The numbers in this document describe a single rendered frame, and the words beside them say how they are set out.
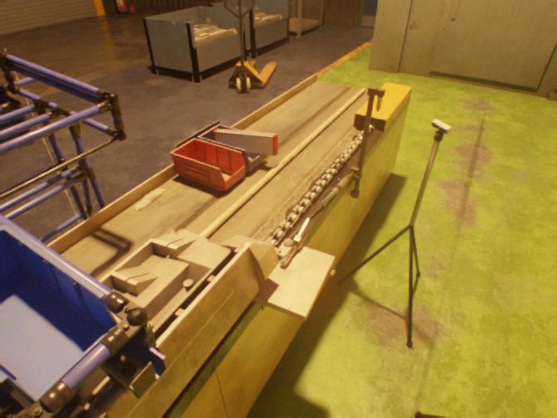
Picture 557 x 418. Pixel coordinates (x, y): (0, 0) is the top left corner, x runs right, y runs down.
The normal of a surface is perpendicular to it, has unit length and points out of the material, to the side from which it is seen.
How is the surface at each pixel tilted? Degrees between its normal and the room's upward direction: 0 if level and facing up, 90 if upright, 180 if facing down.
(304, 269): 0
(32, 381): 6
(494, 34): 90
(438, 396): 0
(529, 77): 90
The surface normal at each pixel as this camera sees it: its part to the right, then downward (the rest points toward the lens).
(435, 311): 0.00, -0.79
